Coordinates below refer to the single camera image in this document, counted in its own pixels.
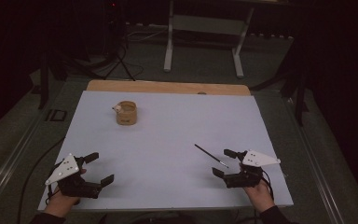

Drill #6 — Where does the round wooden holder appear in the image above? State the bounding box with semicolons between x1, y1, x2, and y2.
115;100;138;126

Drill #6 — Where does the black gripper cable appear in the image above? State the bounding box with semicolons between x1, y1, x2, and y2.
45;186;60;205
260;169;275;201

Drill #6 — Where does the white floor cable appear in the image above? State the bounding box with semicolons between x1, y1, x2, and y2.
126;29;169;44

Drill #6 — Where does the black tripod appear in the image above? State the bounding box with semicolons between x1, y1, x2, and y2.
103;43;137;82

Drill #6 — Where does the thin black brush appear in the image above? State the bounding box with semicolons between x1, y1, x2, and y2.
194;143;230;169

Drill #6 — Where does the black stand leg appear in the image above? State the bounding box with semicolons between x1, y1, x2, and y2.
37;52;51;110

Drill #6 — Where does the person's right hand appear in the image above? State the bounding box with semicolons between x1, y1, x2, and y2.
240;162;276;214

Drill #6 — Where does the person's left hand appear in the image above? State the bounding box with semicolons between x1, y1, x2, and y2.
43;167;88;218

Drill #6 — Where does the white table mat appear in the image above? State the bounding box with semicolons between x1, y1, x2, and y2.
37;91;294;213

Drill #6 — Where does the black rectangular floor frame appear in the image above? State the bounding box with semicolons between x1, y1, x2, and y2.
45;108;68;122

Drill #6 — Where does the black stand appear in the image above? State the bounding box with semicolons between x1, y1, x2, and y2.
250;40;310;127

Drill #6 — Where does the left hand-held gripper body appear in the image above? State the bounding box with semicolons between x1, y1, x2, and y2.
45;152;103;200

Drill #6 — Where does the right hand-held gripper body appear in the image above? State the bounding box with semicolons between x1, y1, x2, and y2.
223;149;282;189

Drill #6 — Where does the white metal frame stand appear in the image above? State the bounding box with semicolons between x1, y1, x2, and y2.
163;0;255;79

